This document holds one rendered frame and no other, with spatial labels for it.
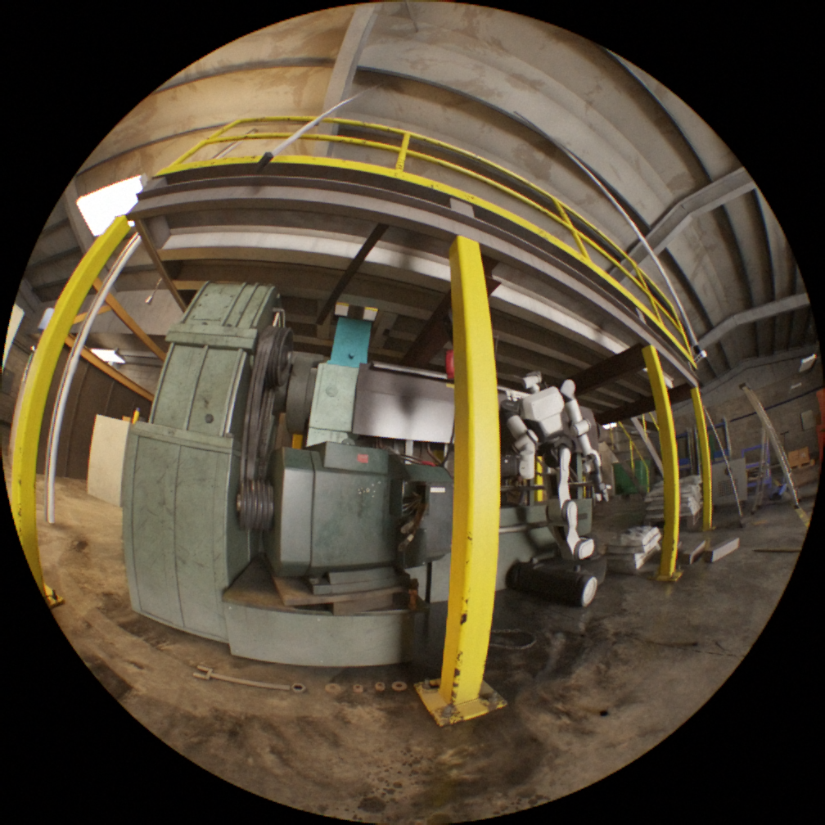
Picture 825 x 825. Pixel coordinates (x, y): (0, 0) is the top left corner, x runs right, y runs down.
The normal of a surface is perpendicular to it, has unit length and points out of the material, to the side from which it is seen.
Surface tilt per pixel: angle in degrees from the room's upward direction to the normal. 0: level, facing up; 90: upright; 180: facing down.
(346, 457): 90
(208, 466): 90
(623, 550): 63
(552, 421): 103
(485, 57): 171
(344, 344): 90
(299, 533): 90
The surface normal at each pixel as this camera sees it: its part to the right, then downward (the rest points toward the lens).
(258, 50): 0.01, 0.91
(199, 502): 0.32, -0.25
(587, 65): -0.09, 0.99
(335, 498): 0.62, -0.19
